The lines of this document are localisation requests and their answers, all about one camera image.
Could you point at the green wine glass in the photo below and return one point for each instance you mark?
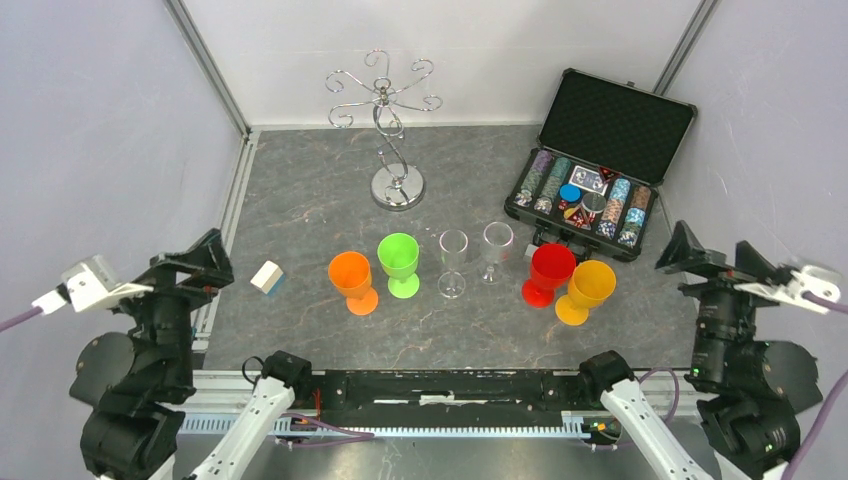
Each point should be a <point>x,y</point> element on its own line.
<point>398,254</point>

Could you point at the blue round chip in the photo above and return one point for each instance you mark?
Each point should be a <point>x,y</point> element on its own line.
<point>570,193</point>

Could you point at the white and blue block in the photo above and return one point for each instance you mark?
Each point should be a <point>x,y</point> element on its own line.
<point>268,277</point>

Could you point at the grey small block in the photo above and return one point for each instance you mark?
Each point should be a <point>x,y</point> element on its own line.
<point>529,252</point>

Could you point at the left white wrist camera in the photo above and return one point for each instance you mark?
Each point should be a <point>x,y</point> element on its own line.
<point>90,284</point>

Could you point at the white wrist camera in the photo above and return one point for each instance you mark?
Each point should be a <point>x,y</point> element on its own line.
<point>810,287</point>
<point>90,284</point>

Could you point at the playing card deck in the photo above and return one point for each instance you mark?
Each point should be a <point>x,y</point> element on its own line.
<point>588,180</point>

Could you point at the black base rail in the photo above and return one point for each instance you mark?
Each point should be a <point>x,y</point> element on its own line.
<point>431,404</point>

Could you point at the orange wine glass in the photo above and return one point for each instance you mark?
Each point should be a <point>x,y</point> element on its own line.
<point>350,273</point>

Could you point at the black poker chip case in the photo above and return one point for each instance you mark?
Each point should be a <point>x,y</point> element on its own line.
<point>628,135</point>

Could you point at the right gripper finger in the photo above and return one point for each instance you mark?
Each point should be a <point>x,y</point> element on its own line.
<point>684,253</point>
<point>751,263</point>

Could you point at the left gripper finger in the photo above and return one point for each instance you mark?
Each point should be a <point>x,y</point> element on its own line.
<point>205,254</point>
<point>205,282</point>

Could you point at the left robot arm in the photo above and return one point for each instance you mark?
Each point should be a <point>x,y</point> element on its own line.
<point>136,381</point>

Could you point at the chrome wine glass rack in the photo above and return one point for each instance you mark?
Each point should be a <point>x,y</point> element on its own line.
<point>397,185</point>

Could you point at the red wine glass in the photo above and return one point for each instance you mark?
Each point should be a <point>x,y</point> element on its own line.
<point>551,266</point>

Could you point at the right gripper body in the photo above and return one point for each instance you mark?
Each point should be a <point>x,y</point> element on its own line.
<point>719,299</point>

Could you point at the clear wine glass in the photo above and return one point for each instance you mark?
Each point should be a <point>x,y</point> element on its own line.
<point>453,244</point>
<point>497,241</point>

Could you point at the yellow wine glass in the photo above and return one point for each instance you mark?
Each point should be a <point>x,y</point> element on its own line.
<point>591,284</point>

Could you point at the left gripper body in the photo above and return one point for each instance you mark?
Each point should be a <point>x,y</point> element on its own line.
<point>169,303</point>

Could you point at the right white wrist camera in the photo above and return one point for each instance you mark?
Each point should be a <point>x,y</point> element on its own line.
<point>810,287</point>

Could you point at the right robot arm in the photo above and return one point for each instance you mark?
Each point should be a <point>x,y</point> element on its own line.
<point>756,388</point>

